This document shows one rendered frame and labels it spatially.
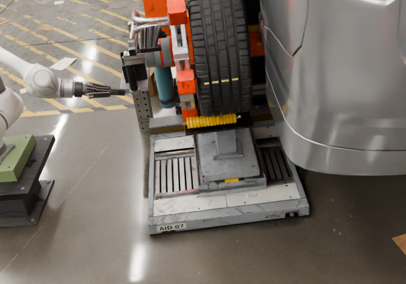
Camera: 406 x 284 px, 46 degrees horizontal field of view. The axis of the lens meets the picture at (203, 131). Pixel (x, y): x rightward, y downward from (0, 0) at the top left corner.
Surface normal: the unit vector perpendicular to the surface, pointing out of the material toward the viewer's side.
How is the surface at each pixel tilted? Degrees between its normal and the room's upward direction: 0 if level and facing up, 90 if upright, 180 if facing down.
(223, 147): 90
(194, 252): 0
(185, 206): 0
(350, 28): 89
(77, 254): 0
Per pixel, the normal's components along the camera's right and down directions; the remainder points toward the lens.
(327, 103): -0.57, 0.58
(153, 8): 0.07, 0.58
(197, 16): -0.03, -0.22
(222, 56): 0.04, 0.30
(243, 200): -0.10, -0.81
